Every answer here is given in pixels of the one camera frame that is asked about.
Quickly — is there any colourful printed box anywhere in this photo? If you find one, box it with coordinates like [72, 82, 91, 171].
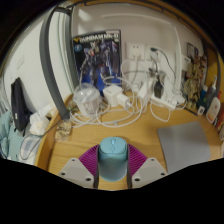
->
[181, 42, 208, 114]

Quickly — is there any grey metal frame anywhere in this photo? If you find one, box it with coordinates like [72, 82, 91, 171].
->
[38, 5, 76, 121]

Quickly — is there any dark bottle white nozzle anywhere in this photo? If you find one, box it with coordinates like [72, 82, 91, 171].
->
[203, 75, 218, 113]

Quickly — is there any black power adapter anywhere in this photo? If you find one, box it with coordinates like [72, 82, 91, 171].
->
[153, 79, 164, 99]

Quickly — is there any black hanging bag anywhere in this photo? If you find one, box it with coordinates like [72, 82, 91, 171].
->
[10, 77, 32, 132]

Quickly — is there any white lotion bottle red label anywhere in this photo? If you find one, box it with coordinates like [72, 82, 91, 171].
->
[205, 96, 222, 125]

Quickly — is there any black cable with green plug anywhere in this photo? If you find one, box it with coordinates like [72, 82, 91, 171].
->
[150, 47, 178, 81]

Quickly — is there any white charging cable tangle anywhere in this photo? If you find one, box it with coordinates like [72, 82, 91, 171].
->
[68, 58, 178, 128]

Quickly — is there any teal and plaid bedding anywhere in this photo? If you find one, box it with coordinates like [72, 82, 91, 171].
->
[0, 109, 43, 164]

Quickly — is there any white multi-port charger block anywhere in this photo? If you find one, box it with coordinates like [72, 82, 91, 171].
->
[102, 84, 123, 108]

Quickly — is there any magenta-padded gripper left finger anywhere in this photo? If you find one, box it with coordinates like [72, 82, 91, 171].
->
[58, 144, 100, 190]

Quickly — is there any white power strip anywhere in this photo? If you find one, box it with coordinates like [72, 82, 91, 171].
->
[149, 94, 178, 111]

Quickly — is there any small white charger plug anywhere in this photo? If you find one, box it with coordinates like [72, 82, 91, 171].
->
[116, 93, 133, 109]

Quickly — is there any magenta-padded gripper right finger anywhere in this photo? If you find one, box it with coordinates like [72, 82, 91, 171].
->
[126, 144, 168, 190]

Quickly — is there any white tissue pack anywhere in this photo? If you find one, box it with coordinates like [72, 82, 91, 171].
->
[29, 103, 59, 136]

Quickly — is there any light blue computer mouse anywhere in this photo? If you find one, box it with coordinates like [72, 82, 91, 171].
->
[97, 136, 129, 183]

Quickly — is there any clear lidded plastic container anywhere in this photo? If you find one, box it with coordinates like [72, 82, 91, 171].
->
[72, 83, 102, 116]

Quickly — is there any crumpled clear plastic wrapper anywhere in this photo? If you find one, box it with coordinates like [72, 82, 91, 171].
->
[54, 119, 73, 143]

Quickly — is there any white wall socket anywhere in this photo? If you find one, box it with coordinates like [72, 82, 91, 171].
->
[125, 41, 146, 61]
[144, 44, 162, 63]

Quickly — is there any grey mouse pad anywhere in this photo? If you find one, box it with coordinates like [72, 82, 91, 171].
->
[157, 120, 212, 174]

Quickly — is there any robot model kit box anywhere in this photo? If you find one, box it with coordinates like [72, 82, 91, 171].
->
[72, 29, 122, 88]

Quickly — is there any blue bottle white cap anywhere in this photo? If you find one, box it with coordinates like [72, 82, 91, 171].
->
[196, 84, 209, 116]

